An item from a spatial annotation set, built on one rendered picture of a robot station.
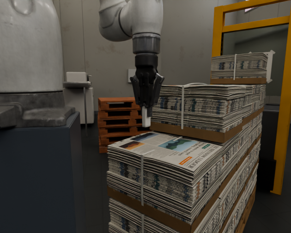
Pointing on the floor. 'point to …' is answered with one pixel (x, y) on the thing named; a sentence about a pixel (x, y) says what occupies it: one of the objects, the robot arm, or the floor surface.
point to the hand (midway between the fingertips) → (146, 116)
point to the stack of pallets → (118, 120)
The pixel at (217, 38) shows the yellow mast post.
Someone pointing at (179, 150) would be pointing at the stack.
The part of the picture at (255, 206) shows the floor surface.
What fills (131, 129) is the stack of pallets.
